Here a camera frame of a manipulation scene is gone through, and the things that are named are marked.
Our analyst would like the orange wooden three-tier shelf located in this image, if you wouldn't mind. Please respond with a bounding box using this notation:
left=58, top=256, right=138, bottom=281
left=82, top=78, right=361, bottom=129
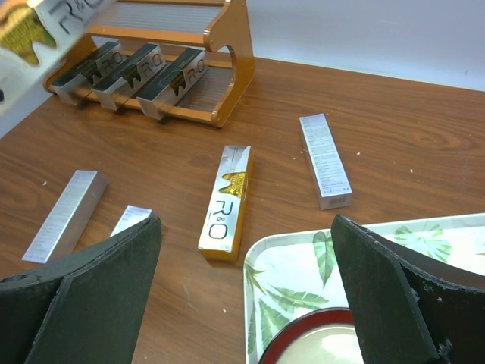
left=43, top=1, right=255, bottom=127

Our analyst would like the red rimmed cream plate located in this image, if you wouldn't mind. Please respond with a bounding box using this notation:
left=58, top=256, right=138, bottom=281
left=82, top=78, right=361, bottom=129
left=259, top=307, right=364, bottom=363

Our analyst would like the orange toothpaste box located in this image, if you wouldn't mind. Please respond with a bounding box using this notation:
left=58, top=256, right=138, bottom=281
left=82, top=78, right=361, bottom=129
left=1, top=0, right=114, bottom=115

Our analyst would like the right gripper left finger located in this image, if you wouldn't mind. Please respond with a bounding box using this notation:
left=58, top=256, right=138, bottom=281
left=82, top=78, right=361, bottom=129
left=1, top=216, right=162, bottom=363

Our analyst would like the black toothpaste box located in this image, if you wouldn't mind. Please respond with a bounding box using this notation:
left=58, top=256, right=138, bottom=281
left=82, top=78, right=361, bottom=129
left=136, top=48, right=208, bottom=121
left=92, top=42, right=166, bottom=111
left=52, top=41, right=126, bottom=105

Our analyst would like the leaf patterned white tray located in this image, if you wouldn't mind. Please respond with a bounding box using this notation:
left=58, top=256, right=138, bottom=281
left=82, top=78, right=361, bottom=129
left=243, top=213, right=484, bottom=363

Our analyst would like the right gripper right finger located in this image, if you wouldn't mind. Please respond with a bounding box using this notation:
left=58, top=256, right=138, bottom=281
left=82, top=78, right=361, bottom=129
left=330, top=215, right=484, bottom=363

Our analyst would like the silver gold R&O toothpaste box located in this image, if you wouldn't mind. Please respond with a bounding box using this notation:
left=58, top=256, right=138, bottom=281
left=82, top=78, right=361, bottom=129
left=198, top=145, right=253, bottom=262

